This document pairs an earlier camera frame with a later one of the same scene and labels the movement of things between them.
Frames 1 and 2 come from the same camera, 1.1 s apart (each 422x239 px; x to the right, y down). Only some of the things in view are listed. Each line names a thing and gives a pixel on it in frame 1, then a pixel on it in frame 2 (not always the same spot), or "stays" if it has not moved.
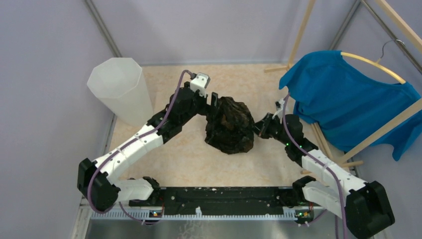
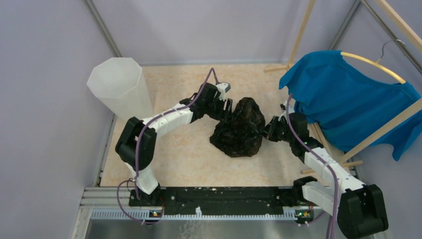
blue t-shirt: x=350 y=100 stays
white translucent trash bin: x=120 y=84 stays
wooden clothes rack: x=347 y=160 stays
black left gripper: x=206 y=107 → x=222 y=115
